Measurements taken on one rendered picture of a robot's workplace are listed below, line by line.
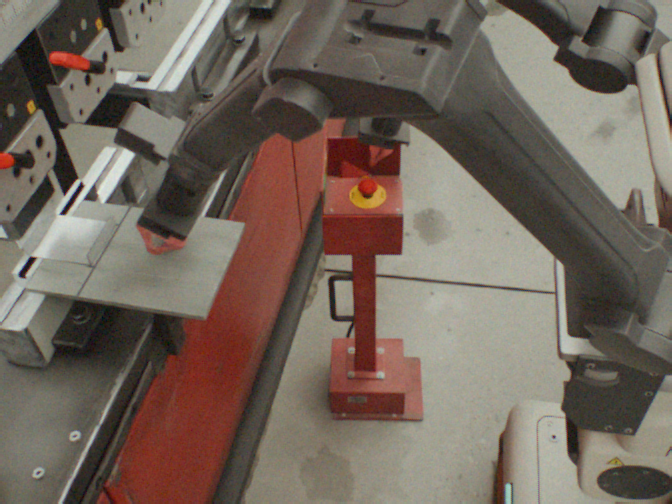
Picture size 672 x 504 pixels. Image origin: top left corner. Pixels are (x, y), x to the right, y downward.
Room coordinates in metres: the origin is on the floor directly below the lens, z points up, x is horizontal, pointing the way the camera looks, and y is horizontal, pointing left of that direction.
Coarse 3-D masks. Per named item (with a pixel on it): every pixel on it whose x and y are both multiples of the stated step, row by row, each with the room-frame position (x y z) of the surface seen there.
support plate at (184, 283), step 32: (128, 224) 0.80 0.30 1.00; (224, 224) 0.78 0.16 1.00; (128, 256) 0.73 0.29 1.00; (160, 256) 0.73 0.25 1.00; (192, 256) 0.72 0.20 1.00; (224, 256) 0.72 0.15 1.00; (32, 288) 0.68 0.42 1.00; (64, 288) 0.68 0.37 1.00; (96, 288) 0.67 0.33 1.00; (128, 288) 0.67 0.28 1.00; (160, 288) 0.67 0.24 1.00; (192, 288) 0.66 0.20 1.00
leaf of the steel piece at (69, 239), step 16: (64, 224) 0.80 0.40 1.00; (80, 224) 0.80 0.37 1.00; (96, 224) 0.80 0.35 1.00; (112, 224) 0.79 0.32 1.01; (48, 240) 0.77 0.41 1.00; (64, 240) 0.77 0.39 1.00; (80, 240) 0.77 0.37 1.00; (96, 240) 0.75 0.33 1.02; (48, 256) 0.74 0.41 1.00; (64, 256) 0.74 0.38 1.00; (80, 256) 0.73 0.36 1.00; (96, 256) 0.73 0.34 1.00
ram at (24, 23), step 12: (36, 0) 0.88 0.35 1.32; (48, 0) 0.90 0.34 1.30; (24, 12) 0.85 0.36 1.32; (36, 12) 0.87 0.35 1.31; (48, 12) 0.90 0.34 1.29; (12, 24) 0.82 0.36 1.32; (24, 24) 0.84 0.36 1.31; (36, 24) 0.87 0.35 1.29; (0, 36) 0.80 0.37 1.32; (12, 36) 0.82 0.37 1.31; (24, 36) 0.84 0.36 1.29; (0, 48) 0.79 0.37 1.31; (12, 48) 0.81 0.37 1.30; (0, 60) 0.78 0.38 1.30
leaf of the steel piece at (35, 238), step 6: (48, 210) 0.82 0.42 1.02; (48, 216) 0.81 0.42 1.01; (54, 216) 0.82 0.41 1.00; (42, 222) 0.80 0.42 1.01; (48, 222) 0.80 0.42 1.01; (36, 228) 0.78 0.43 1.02; (42, 228) 0.79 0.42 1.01; (36, 234) 0.77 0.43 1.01; (42, 234) 0.78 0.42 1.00; (30, 240) 0.76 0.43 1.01; (36, 240) 0.77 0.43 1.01; (24, 246) 0.75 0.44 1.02; (30, 246) 0.75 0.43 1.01; (30, 252) 0.75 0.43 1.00
